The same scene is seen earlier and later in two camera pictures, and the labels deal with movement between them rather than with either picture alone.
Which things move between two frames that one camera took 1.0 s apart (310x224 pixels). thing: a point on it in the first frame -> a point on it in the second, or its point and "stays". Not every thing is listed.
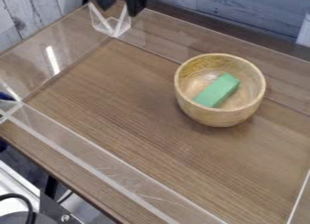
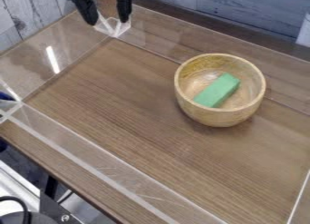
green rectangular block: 214,93 stays
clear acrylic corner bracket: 110,25 stays
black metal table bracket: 49,204 stays
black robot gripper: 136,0 -> 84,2
